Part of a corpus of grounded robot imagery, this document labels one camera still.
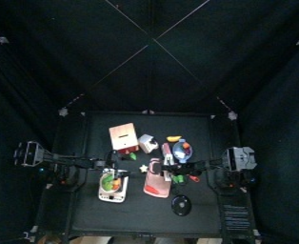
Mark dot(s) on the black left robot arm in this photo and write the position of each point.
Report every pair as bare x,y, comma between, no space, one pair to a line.
70,159

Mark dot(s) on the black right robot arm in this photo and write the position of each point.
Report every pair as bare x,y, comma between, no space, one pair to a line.
239,158

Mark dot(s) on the pale star shaped toy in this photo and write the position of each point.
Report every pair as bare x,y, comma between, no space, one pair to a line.
143,168

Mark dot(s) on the orange toy vegetable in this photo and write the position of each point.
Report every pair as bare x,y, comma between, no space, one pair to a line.
115,184

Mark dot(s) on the pink serving tray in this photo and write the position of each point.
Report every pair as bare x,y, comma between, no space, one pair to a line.
157,184

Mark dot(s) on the green toy vegetable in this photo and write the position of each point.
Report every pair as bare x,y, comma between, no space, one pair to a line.
107,183

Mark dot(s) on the grey blue toy pot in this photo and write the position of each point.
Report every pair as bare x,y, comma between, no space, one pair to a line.
179,154

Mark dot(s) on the small green toy piece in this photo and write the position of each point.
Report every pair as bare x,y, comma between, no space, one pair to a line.
131,156

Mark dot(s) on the orange red toy food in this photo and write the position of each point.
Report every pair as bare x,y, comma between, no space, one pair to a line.
151,190

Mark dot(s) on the small orange toy food piece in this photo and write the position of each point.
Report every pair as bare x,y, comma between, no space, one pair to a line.
193,178

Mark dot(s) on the orange toy in pot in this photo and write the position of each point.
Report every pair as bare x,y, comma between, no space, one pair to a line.
185,146

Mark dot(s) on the white kitchen scale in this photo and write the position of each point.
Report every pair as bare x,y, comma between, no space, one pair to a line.
113,198

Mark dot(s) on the yellow toy banana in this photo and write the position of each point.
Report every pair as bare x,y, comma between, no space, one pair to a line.
173,138

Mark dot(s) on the red wooden drawer box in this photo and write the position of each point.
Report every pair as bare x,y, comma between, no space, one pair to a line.
122,136

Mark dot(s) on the round black lid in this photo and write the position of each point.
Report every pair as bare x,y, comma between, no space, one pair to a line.
181,206

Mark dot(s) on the white text label sticker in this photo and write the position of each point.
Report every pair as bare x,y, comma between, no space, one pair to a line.
235,217

